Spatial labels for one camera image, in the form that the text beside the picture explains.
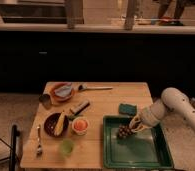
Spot white cup with orange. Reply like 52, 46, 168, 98
72, 117, 89, 135

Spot green sponge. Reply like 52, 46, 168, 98
118, 104, 137, 116

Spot black handled knife block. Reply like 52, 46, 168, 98
70, 100, 90, 115

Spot green plastic tray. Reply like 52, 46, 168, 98
103, 116, 174, 170

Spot metal fork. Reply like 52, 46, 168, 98
36, 125, 43, 156

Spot black chair frame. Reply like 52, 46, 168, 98
0, 125, 20, 171

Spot blue cloth on plate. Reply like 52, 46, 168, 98
54, 83, 72, 98

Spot dark red bowl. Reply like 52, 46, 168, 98
44, 113, 69, 137

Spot small metal cup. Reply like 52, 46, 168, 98
39, 94, 52, 110

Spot yellow corn cob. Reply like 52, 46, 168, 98
54, 112, 65, 136

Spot person legs in background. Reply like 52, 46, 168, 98
155, 0, 187, 26

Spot orange plate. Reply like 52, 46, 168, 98
50, 82, 75, 102

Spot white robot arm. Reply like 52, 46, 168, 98
129, 87, 195, 132

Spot green plastic cup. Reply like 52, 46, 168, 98
60, 139, 74, 156

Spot dark grape bunch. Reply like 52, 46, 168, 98
117, 125, 133, 139

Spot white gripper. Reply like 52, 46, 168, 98
129, 100, 167, 133

